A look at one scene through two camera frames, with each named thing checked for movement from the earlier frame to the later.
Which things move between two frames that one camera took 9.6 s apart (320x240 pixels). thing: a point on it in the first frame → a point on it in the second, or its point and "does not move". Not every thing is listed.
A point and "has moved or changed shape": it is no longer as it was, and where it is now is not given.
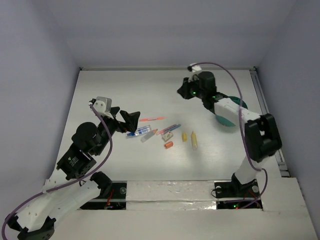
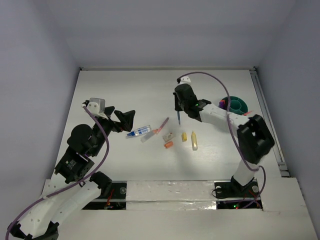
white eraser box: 167,136 does not move
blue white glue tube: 141,130 does not move
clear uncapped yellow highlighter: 194,140 does not move
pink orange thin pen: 151,119 has moved or changed shape
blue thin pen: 171,128 → 178,116
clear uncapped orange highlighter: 152,133 does not move
